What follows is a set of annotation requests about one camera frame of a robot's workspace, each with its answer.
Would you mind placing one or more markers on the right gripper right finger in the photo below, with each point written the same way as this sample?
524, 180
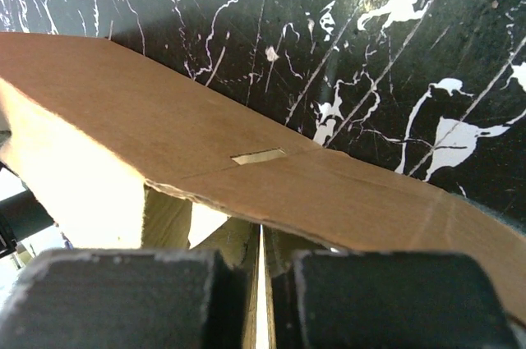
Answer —
280, 248

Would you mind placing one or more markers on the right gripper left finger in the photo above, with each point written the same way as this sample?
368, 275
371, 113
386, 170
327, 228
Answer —
237, 241

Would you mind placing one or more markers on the brown cardboard box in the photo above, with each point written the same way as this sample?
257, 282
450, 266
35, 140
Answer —
95, 125

